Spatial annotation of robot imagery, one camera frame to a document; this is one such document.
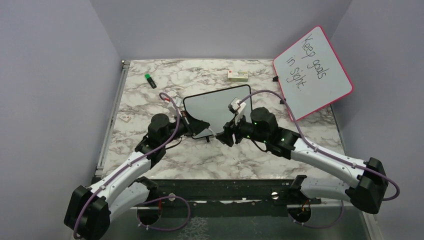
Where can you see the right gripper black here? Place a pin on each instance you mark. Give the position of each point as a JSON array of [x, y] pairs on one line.
[[229, 128]]

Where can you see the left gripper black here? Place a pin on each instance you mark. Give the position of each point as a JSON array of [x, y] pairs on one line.
[[193, 126]]

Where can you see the black framed small whiteboard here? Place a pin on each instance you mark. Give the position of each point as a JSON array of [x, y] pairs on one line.
[[212, 107]]

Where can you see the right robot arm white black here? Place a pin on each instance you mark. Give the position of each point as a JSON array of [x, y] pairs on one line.
[[360, 182]]

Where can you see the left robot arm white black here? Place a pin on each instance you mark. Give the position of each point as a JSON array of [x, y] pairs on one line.
[[91, 208]]

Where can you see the pink framed whiteboard with text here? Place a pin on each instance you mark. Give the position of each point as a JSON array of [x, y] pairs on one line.
[[310, 74]]

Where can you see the green white eraser box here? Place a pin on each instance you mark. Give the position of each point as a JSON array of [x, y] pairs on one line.
[[237, 76]]

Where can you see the green black highlighter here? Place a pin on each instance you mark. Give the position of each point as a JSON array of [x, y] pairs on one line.
[[150, 80]]

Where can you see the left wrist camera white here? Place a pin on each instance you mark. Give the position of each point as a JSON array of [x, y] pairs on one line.
[[178, 102]]

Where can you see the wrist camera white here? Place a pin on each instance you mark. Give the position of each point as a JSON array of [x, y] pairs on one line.
[[237, 107], [178, 102]]

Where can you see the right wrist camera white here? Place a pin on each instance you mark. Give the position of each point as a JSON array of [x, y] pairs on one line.
[[237, 107]]

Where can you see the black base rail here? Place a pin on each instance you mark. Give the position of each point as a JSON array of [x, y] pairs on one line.
[[210, 198]]

